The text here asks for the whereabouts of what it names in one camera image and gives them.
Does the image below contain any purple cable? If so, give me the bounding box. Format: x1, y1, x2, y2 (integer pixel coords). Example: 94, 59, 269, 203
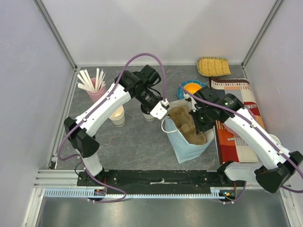
57, 52, 169, 204
178, 85, 303, 204

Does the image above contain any light blue mug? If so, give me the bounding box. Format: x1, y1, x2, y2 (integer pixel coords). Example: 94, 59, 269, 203
270, 134, 281, 145

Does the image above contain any slotted cable duct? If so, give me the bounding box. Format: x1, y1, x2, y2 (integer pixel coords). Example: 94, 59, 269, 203
44, 188, 236, 200

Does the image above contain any colourful patterned placemat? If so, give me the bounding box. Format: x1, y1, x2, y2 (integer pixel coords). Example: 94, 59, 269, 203
209, 77, 265, 164

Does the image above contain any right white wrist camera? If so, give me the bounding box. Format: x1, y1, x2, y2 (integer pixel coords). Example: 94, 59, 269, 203
184, 94, 199, 112

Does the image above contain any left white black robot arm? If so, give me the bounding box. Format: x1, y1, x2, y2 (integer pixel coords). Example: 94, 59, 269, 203
64, 65, 168, 186

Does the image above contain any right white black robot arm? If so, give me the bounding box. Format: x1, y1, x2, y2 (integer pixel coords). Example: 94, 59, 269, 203
188, 86, 303, 193

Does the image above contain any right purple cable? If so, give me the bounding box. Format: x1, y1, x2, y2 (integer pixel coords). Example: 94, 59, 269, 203
178, 85, 303, 204

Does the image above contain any light blue paper bag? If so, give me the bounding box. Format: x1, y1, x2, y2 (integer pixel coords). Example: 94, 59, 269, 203
161, 99, 214, 163

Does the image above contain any stack of white paper cups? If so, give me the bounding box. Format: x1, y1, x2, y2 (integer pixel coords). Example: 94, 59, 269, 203
109, 106, 125, 127

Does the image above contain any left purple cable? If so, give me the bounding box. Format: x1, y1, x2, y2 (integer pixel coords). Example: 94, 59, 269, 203
57, 52, 169, 204

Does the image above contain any pink straw holder cup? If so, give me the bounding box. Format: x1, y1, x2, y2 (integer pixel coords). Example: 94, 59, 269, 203
87, 85, 107, 103

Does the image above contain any blue dotted plate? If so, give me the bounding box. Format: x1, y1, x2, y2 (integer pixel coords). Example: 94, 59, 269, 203
177, 80, 205, 99

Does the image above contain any orange bowl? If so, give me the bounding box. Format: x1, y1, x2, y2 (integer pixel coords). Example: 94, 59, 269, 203
184, 83, 202, 94

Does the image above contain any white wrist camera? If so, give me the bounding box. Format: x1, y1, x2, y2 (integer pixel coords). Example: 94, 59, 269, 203
150, 99, 169, 120
184, 94, 199, 112

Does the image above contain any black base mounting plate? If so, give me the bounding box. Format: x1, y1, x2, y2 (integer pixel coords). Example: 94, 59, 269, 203
77, 169, 246, 196

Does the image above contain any white wrapped straws bundle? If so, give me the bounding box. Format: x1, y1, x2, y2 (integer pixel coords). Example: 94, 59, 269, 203
77, 68, 106, 93

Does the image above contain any brown cardboard cup carrier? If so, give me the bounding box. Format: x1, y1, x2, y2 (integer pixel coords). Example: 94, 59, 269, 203
169, 105, 206, 145

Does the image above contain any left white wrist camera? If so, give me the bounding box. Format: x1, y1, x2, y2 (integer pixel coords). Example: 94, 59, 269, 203
150, 99, 169, 120

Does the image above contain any yellow woven tray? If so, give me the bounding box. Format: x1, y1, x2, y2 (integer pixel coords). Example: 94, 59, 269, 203
197, 57, 231, 77

